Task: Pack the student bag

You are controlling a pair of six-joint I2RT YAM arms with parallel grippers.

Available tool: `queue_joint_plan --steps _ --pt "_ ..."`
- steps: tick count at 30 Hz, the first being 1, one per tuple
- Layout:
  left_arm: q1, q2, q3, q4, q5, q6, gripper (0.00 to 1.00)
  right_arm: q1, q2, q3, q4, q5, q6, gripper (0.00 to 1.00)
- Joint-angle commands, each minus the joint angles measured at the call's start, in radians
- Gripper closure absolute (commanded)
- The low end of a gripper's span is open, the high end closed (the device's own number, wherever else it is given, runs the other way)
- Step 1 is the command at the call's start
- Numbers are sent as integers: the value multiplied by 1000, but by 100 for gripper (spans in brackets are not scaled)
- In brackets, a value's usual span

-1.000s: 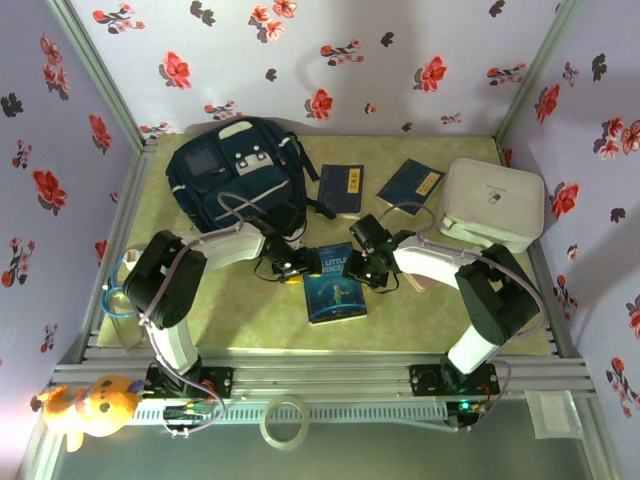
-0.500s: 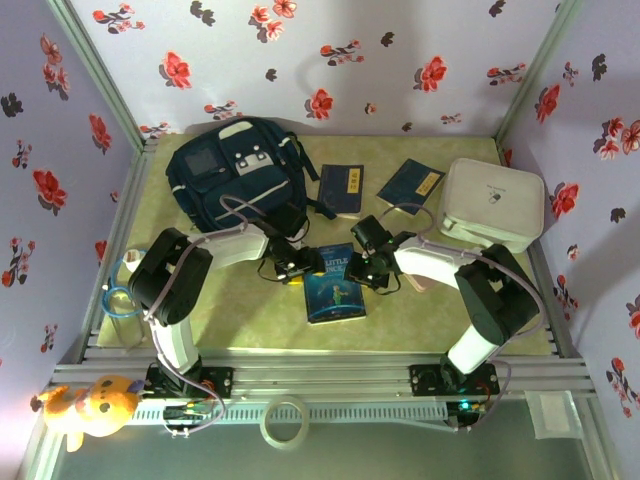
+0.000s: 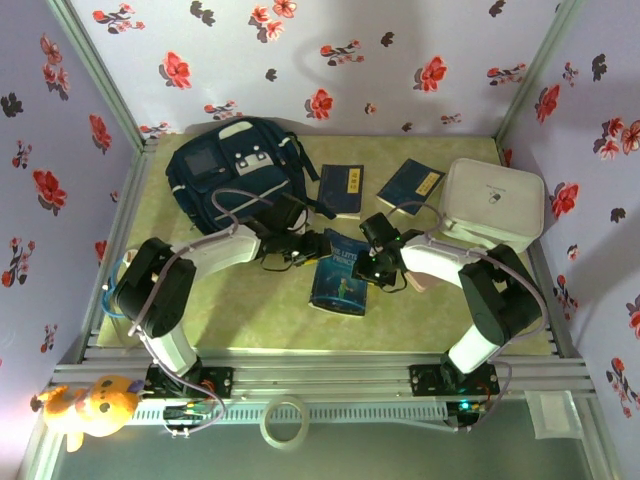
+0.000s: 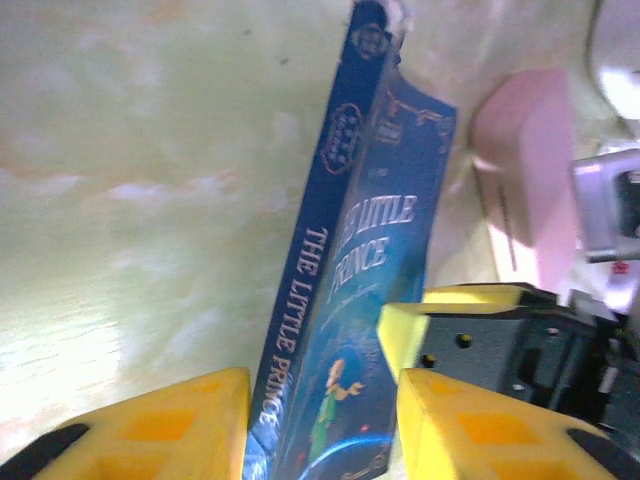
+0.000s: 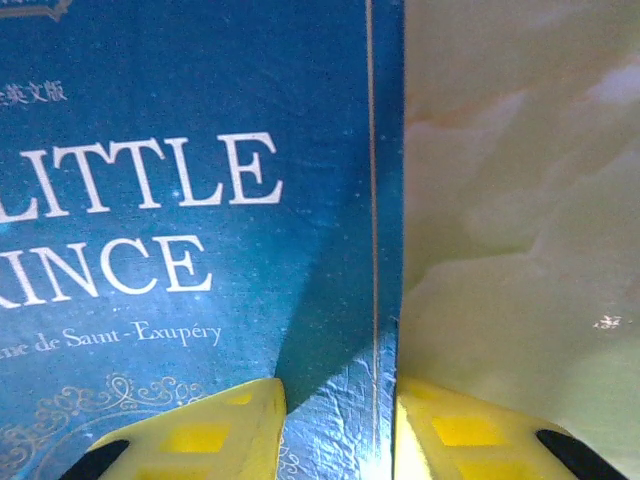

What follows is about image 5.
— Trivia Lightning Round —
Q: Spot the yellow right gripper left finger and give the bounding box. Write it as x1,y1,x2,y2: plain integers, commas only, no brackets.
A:
59,377,289,480

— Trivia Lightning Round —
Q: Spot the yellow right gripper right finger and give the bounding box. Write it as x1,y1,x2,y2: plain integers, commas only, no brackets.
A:
393,377,626,480

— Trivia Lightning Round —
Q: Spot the blue Little Prince book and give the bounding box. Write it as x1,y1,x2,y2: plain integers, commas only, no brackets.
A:
0,0,406,480

